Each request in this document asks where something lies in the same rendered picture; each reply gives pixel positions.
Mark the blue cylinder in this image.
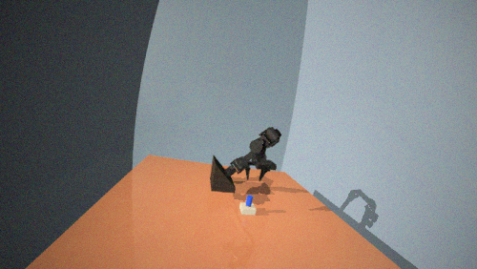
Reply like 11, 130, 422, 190
246, 195, 253, 206

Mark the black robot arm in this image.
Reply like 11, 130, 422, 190
223, 127, 281, 178

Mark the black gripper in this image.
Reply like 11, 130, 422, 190
238, 152, 277, 181

